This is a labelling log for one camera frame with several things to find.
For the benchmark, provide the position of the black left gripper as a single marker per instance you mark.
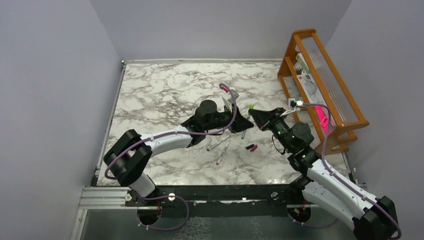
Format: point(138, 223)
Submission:
point(240, 123)

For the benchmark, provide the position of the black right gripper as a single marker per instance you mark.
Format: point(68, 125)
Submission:
point(265, 119)

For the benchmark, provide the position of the white marker pen green tip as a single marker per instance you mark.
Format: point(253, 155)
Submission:
point(245, 131)

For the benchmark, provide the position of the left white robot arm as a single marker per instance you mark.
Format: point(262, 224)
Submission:
point(128, 157)

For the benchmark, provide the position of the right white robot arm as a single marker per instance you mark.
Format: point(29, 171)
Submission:
point(368, 216)

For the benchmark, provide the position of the magenta pen cap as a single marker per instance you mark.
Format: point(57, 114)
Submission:
point(254, 148)

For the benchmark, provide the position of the grey marker pen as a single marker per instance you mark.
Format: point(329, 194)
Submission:
point(217, 143)

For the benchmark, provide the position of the white marker pen red end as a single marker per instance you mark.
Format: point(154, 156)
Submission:
point(222, 153)

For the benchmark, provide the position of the white packaged item in rack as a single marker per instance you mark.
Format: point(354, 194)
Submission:
point(307, 81)

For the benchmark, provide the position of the orange wooden rack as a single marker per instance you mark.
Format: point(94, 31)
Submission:
point(345, 113)

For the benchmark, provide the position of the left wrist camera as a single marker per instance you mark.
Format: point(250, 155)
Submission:
point(227, 99)

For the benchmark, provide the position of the black mounting rail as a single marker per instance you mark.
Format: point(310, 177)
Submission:
point(214, 201)

